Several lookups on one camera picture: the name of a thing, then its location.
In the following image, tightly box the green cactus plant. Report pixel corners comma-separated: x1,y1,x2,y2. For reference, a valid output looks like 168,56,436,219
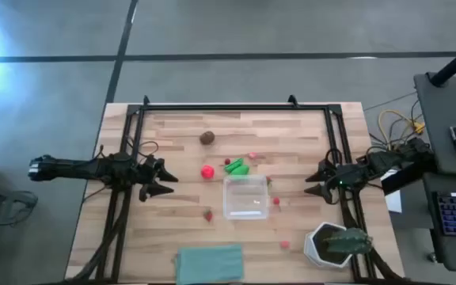
325,226,374,255

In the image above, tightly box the white hexagonal planter pot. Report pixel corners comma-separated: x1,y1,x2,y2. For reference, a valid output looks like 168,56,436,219
303,221,354,269

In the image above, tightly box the white paper sheet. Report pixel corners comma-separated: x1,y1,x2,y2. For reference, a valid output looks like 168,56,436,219
384,169,403,214

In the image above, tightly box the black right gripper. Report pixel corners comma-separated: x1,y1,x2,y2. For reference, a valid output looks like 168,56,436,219
304,158,370,205

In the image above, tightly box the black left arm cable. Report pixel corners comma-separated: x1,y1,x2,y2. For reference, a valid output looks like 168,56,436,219
127,136,160,159

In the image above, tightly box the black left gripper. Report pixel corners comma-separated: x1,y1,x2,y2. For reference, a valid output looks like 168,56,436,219
132,154,180,203

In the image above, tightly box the red toy tomato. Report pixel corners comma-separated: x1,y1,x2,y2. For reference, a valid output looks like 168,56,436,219
200,164,216,181

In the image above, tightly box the clear plastic tupperware container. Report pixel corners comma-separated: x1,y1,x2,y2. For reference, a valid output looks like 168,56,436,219
222,174,271,221

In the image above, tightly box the teal cloth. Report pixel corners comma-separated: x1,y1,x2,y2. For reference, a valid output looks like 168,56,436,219
174,244,245,285

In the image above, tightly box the black aluminium table frame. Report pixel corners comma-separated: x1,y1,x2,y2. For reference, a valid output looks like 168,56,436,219
65,94,407,285

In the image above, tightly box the yellow cable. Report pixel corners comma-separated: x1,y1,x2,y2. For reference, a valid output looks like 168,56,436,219
378,109,426,151

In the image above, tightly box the grey side desk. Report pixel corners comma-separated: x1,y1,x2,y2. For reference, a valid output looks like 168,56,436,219
413,72,456,274

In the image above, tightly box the black diagonal pole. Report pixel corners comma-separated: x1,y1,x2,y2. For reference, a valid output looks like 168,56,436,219
429,37,456,87

